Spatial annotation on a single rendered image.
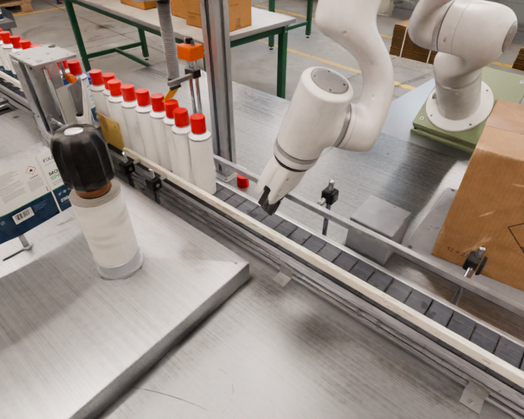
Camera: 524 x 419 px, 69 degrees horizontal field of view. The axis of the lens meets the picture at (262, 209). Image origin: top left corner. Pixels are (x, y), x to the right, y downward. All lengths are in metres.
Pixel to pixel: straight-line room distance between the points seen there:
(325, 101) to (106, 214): 0.40
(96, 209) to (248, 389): 0.39
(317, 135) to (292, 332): 0.36
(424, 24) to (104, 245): 0.85
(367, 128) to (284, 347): 0.40
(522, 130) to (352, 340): 0.50
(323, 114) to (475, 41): 0.52
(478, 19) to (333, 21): 0.49
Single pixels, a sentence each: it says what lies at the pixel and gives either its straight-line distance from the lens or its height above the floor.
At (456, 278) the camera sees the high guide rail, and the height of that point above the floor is 0.96.
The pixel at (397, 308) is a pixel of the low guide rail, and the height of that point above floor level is 0.91.
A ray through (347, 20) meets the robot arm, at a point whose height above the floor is 1.32.
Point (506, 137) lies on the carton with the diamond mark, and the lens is 0.82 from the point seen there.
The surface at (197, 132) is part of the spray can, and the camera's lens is 0.85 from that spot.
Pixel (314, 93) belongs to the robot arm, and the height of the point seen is 1.23.
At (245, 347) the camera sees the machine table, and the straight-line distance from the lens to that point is 0.72.
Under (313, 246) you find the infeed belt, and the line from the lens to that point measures 0.81.
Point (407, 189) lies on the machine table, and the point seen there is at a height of 0.83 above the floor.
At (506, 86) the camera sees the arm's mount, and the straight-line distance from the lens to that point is 1.43.
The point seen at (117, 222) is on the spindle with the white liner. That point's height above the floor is 1.01.
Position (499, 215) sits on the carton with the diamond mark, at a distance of 0.82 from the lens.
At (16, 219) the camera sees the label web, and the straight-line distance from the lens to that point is 0.90.
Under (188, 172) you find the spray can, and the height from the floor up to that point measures 0.93.
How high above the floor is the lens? 1.46
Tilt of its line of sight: 40 degrees down
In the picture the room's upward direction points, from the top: straight up
